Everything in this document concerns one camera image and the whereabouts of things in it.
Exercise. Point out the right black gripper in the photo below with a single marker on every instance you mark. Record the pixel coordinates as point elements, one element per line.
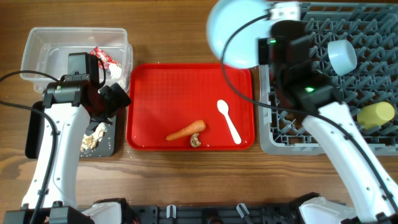
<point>263,45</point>

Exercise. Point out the light blue bowl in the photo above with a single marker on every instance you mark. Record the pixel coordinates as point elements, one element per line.
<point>342,56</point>

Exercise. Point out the brown food scrap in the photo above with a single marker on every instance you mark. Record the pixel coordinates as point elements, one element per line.
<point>194,141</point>

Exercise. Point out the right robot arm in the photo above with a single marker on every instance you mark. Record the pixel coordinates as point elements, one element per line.
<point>303,90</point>

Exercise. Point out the clear plastic bin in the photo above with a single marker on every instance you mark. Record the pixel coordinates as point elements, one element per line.
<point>47,50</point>

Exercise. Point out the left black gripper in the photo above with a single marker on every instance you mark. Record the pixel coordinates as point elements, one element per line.
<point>119,98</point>

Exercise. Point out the white tissue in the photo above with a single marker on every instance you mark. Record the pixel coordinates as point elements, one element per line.
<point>115,70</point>

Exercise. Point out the red plastic tray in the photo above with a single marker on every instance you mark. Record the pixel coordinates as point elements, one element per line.
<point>168,97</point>

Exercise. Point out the grey dishwasher rack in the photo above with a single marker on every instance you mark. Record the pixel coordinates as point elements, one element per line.
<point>372,31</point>

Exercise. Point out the orange carrot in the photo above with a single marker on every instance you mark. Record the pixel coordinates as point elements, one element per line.
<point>193,128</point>

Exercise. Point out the black plastic tray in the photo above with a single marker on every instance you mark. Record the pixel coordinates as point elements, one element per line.
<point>107,146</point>

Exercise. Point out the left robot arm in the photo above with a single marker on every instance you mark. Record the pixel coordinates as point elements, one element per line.
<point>51,196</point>

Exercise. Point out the yellow plastic cup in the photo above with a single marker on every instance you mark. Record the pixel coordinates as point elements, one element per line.
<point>376,114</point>

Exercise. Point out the rice and food leftovers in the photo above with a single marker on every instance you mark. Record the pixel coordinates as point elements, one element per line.
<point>91,141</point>

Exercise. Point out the red snack wrapper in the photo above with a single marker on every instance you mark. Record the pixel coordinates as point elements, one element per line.
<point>108,61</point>

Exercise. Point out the white plastic spoon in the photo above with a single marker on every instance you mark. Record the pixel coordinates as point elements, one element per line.
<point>223,108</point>

